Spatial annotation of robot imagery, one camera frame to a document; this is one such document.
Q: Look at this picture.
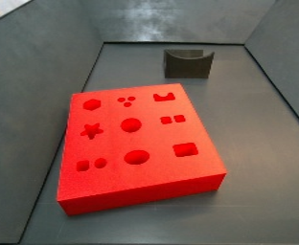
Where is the red foam shape board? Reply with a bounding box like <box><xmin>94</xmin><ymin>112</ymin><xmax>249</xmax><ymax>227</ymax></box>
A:
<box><xmin>57</xmin><ymin>83</ymin><xmax>226</xmax><ymax>215</ymax></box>

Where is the black curved fixture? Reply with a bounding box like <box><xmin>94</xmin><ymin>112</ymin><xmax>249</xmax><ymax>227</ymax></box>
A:
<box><xmin>165</xmin><ymin>49</ymin><xmax>216</xmax><ymax>78</ymax></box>

